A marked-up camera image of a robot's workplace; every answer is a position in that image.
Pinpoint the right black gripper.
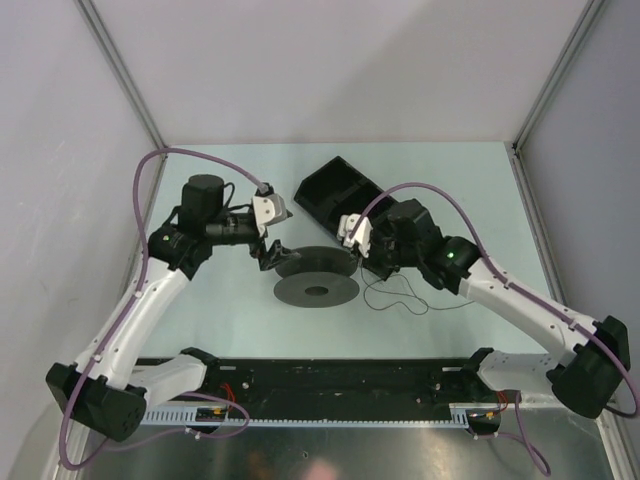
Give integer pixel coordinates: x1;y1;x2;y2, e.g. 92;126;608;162
349;228;422;278

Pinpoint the thin brown wire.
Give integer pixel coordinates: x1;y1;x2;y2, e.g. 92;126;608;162
357;257;476;315

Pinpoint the black cable spool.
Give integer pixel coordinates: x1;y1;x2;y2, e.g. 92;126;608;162
273;246;360;309

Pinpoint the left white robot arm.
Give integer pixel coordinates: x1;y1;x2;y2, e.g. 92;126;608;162
46;174;296;442

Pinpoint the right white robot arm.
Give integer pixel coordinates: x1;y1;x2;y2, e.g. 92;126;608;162
356;199;639;418

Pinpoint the black compartment tray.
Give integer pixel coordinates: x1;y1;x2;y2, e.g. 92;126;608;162
293;156;401;281

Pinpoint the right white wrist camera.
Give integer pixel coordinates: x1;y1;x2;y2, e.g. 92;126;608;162
337;214;372;258

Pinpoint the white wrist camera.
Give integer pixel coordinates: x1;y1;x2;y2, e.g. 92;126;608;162
250;185;293;238
337;214;372;258

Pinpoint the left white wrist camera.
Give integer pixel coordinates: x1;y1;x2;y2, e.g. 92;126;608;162
250;185;293;238

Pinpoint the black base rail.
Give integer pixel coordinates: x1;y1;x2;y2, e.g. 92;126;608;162
197;358;498;420

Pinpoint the grey slotted cable duct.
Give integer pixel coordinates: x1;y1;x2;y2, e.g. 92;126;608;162
141;403;498;429

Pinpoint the right aluminium frame post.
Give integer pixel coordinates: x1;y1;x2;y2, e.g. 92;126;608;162
511;0;609;152

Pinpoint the aluminium frame post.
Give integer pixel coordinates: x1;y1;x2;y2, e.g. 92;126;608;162
74;0;166;148
511;0;609;152

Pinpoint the left aluminium frame post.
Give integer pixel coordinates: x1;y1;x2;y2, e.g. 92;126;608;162
74;0;166;148

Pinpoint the aluminium frame rail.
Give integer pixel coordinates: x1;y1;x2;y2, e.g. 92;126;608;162
505;142;639;479

